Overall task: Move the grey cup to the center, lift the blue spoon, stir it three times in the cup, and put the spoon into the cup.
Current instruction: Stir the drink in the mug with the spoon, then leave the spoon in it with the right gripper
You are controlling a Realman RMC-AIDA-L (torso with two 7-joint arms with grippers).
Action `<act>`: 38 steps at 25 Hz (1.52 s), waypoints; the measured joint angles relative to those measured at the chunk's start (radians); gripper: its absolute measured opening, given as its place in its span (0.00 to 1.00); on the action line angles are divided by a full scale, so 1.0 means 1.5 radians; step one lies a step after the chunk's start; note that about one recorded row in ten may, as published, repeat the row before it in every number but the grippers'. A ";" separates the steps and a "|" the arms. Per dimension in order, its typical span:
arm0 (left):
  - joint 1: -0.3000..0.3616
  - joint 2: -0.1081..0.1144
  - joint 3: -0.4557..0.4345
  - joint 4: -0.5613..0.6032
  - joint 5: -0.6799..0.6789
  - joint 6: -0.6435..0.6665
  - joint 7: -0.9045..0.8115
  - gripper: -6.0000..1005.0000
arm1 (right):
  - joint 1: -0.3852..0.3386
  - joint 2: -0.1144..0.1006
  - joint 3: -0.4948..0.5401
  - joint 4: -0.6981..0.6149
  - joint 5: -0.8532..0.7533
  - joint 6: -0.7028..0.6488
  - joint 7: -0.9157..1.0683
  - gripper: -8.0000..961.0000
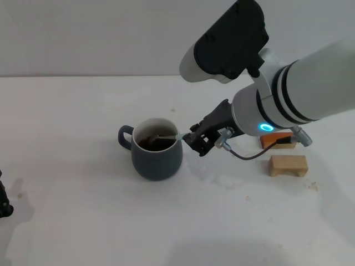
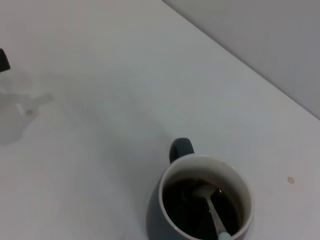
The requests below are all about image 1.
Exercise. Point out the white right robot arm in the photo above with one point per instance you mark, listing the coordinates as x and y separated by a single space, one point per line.
305 97

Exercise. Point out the orange-brown wooden block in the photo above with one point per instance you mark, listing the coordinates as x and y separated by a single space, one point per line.
270 141

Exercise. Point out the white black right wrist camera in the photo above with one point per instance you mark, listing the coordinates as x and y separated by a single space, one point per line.
222 44

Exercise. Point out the light wooden block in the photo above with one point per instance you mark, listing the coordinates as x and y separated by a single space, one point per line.
285 163

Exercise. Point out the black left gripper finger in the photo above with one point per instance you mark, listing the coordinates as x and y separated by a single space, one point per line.
4 199

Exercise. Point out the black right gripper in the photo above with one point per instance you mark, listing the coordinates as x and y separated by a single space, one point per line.
219 117

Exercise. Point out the dark grey ceramic cup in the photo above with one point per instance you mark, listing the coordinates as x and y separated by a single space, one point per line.
158 163

